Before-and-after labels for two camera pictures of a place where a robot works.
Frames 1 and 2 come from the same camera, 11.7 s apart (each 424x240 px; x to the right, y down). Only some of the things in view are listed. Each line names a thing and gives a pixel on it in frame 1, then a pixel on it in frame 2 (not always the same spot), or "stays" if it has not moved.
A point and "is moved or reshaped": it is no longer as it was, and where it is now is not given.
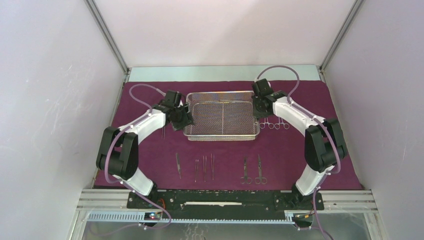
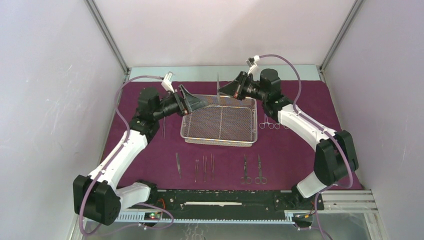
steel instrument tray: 222,116 is moved or reshaped
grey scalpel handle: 178,167 stays
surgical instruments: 277,125 stays
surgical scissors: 263,180 stays
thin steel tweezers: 205,166 stays
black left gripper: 187,118 to 191,102
